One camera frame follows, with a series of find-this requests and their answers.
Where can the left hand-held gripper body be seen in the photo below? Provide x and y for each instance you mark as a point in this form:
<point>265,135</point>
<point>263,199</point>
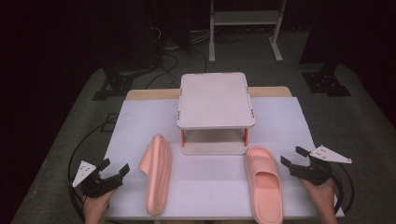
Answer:
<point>93,186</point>

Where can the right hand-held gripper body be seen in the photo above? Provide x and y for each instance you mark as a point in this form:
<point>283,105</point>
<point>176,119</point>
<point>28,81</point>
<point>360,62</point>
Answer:
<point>316,174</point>

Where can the pink slipper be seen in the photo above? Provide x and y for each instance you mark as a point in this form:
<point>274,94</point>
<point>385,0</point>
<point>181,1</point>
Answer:
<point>157,174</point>
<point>264,186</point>

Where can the white shoe rack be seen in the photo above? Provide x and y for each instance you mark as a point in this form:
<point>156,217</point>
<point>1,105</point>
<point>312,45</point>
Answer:
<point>214,102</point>

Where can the person's right hand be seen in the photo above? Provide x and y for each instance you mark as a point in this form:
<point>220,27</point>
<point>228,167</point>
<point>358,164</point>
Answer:
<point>322,197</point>

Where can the person's left hand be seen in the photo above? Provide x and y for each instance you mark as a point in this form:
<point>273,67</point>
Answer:
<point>96,210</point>

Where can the wooden table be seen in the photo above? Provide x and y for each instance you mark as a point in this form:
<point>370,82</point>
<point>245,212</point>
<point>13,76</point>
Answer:
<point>149,93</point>

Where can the white table mat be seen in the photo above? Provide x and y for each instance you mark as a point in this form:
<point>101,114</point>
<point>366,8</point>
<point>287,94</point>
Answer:
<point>205,186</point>

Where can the white metal stand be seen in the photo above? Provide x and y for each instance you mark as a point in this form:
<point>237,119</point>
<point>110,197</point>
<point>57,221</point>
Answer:
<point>246,18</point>

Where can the black stand with base plate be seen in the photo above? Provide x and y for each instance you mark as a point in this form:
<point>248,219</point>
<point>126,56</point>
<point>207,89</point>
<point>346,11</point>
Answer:
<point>325,82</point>

